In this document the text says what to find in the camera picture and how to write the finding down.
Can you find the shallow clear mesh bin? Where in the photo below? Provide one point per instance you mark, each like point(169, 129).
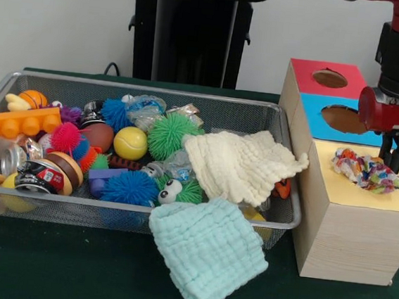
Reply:
point(245, 115)

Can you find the dark green table cloth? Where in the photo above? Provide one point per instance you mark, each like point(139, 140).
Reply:
point(68, 267)

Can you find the multicolour polka dot cloth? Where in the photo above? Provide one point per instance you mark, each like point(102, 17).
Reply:
point(367, 171)

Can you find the yellow tennis ball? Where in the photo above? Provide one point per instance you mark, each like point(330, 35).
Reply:
point(130, 143)

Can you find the green spiky rubber ball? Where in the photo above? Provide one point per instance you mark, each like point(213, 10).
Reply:
point(174, 136)

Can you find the blue spiky rubber ball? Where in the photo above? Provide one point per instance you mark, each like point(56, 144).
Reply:
point(128, 187)

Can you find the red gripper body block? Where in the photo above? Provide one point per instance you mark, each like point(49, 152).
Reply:
point(379, 114)

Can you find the orange plastic toy block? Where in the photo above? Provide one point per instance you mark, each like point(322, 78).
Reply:
point(18, 126)

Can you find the blue spiky ball with eyes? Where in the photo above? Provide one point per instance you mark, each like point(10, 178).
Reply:
point(116, 113)

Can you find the pink spiky rubber ball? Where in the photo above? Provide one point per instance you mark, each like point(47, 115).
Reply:
point(67, 137)

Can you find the crushed black red can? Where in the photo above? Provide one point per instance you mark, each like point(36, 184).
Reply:
point(38, 176)

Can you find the cream waffle cloth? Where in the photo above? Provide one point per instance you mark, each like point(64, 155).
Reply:
point(240, 167)

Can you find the green spiky ball with eyes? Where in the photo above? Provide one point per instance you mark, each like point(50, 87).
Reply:
point(181, 190)

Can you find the small brown football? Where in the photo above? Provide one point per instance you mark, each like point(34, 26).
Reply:
point(98, 136)

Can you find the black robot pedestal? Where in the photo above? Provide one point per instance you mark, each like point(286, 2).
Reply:
point(193, 32)

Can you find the plastic toy hamburger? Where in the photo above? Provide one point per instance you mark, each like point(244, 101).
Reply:
point(66, 170)

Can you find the wooden box with three holes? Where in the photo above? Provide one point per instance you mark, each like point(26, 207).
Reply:
point(349, 241)

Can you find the mint green waffle cloth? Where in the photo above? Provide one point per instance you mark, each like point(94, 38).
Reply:
point(207, 252)

